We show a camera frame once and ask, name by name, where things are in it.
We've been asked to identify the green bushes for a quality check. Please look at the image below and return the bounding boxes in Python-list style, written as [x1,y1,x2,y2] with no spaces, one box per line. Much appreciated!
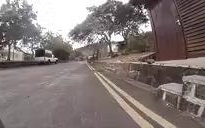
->
[124,31,156,54]

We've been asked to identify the white vehicle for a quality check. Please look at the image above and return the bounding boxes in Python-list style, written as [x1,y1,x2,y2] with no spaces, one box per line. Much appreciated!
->
[33,48,60,65]

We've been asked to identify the green bush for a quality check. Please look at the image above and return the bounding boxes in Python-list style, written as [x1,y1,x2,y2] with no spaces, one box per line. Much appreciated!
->
[51,34,74,62]

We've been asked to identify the red-brown wooden building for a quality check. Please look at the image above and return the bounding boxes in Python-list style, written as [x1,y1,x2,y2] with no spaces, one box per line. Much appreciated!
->
[131,0,205,62]

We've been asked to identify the stone retaining wall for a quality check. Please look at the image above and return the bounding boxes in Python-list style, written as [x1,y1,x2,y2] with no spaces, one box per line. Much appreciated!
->
[93,60,205,90]

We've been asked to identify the low dark wall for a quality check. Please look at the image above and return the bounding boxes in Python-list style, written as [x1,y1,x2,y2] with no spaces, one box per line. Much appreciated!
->
[0,59,42,70]

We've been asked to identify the group of trees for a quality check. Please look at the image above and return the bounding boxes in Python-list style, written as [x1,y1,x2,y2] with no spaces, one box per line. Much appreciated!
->
[0,0,45,62]

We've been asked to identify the grey asphalt road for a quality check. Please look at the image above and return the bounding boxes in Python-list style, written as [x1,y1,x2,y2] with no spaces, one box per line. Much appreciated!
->
[0,59,205,128]

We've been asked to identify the double pale painted line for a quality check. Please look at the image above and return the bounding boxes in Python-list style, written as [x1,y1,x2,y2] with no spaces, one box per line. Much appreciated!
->
[85,61,178,128]

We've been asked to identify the large spreading tree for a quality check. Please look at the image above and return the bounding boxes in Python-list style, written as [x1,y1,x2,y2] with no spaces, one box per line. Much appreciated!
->
[68,0,151,56]

